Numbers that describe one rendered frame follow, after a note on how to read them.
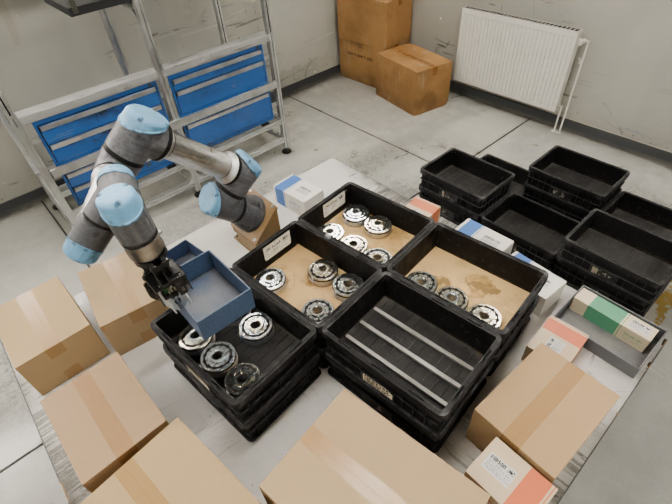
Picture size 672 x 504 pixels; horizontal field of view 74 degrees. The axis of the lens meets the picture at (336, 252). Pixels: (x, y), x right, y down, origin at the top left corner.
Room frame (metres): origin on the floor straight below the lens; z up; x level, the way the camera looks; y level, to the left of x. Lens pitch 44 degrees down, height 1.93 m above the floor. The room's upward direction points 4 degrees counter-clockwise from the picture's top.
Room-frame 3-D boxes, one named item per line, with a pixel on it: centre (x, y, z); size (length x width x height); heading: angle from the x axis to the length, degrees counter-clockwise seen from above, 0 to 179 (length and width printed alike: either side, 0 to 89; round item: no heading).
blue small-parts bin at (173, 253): (1.24, 0.58, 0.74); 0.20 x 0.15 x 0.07; 46
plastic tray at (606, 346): (0.81, -0.85, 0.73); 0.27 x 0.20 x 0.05; 38
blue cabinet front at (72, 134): (2.50, 1.30, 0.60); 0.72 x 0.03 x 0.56; 129
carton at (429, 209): (1.42, -0.35, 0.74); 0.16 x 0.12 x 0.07; 135
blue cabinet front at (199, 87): (3.01, 0.68, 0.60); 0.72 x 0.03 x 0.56; 129
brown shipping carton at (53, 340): (0.92, 0.96, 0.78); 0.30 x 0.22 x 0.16; 40
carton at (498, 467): (0.35, -0.36, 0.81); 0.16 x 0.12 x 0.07; 38
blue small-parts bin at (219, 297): (0.76, 0.34, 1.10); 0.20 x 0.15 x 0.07; 39
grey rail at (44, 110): (2.78, 1.01, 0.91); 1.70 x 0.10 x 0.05; 129
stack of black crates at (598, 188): (1.88, -1.28, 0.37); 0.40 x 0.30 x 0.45; 40
